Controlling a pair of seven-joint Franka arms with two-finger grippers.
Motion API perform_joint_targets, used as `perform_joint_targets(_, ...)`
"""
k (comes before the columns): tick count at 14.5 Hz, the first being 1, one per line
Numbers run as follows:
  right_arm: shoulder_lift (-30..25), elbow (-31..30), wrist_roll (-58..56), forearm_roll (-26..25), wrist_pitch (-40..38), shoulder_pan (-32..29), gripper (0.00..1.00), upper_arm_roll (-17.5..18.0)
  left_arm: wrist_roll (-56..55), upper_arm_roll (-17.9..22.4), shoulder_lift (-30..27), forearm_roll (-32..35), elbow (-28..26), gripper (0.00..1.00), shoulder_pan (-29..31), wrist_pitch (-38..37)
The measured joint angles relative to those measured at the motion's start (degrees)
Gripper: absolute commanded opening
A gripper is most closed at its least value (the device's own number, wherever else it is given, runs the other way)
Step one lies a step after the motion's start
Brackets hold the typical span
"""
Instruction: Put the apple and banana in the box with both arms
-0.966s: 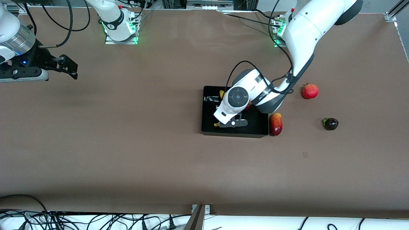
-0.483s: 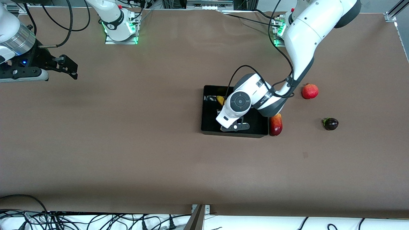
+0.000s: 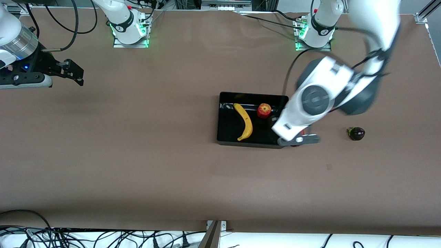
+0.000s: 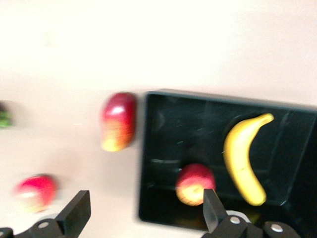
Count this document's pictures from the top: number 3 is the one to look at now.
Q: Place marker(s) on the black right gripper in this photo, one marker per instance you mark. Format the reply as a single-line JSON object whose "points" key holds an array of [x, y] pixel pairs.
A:
{"points": [[44, 63]]}

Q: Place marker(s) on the yellow banana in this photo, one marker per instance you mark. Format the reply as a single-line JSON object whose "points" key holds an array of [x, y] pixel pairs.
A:
{"points": [[247, 124]]}

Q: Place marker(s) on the red apple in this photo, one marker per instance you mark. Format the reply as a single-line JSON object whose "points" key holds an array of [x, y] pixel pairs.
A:
{"points": [[264, 111]]}

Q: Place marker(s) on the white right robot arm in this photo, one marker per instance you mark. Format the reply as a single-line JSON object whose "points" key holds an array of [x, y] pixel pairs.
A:
{"points": [[120, 13]]}

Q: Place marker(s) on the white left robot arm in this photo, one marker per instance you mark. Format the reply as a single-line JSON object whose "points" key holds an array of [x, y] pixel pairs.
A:
{"points": [[313, 100]]}

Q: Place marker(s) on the black plastic box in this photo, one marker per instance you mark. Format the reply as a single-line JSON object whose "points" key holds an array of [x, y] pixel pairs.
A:
{"points": [[227, 125]]}

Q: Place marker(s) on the brown table cover mat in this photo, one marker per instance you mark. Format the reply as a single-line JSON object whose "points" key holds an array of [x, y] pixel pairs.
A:
{"points": [[103, 155]]}

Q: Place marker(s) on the grey metal rack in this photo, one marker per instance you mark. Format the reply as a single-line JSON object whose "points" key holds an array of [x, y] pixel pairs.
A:
{"points": [[225, 4]]}

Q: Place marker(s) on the red yellow mango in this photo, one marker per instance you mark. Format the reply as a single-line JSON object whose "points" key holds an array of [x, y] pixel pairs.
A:
{"points": [[303, 132]]}

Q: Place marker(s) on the dark purple eggplant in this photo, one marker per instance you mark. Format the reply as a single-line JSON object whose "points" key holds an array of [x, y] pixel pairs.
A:
{"points": [[357, 133]]}

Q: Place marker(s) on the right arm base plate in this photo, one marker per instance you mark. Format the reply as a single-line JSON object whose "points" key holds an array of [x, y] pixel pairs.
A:
{"points": [[119, 44]]}

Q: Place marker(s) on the aluminium frame corner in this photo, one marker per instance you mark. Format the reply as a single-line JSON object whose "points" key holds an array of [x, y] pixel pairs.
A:
{"points": [[20, 8], [422, 15]]}

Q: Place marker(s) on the silver table edge bracket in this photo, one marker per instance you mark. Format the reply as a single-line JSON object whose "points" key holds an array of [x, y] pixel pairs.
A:
{"points": [[223, 225]]}

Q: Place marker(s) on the dark metal post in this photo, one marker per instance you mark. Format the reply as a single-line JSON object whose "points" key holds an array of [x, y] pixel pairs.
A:
{"points": [[211, 239]]}

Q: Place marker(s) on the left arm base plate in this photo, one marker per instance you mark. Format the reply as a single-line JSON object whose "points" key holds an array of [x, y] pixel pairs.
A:
{"points": [[301, 47]]}

